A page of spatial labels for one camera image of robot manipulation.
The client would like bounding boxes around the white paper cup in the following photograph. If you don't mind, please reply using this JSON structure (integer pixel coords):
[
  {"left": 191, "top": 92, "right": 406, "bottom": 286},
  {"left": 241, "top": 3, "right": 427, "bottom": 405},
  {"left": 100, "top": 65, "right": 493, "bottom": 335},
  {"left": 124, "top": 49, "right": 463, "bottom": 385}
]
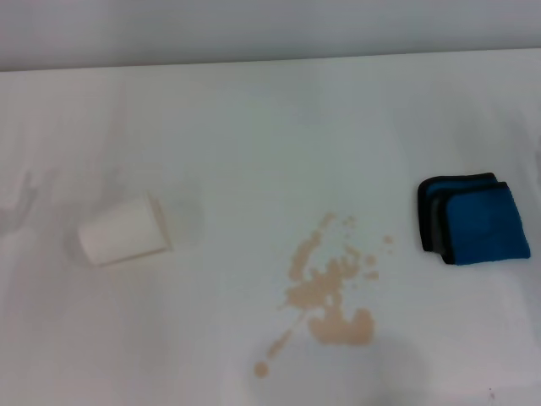
[{"left": 77, "top": 192, "right": 175, "bottom": 267}]

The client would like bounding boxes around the brown water stain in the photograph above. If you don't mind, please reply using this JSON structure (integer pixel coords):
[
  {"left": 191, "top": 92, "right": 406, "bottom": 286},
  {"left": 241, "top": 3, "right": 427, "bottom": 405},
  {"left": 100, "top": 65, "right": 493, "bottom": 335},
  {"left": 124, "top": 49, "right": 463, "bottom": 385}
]
[{"left": 253, "top": 211, "right": 395, "bottom": 379}]

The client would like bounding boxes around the blue rag with black edge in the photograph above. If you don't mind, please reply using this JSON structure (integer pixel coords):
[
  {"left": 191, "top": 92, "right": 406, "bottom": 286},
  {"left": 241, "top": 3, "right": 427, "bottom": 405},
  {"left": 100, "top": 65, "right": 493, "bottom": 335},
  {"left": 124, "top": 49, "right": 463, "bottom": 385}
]
[{"left": 417, "top": 172, "right": 532, "bottom": 266}]

